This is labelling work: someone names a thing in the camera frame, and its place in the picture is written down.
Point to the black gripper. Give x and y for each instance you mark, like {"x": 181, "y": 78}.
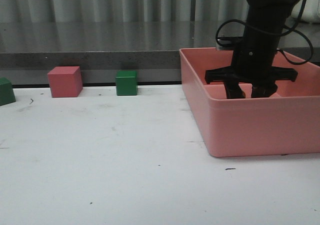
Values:
{"x": 250, "y": 66}

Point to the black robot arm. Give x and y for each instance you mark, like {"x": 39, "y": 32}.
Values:
{"x": 266, "y": 22}

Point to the pink plastic bin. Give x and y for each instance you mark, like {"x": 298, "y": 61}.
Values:
{"x": 288, "y": 122}

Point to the white appliance in background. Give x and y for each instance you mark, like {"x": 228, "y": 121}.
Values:
{"x": 311, "y": 12}

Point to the green cube block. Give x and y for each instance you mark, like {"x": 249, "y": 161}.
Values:
{"x": 126, "y": 83}

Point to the pink cube block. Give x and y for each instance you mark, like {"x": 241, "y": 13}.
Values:
{"x": 65, "y": 81}

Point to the dark grey counter shelf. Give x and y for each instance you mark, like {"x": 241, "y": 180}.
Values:
{"x": 28, "y": 51}

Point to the green block at left edge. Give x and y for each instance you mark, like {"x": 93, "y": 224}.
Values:
{"x": 7, "y": 95}

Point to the grey pleated curtain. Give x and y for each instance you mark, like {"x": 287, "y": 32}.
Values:
{"x": 36, "y": 11}

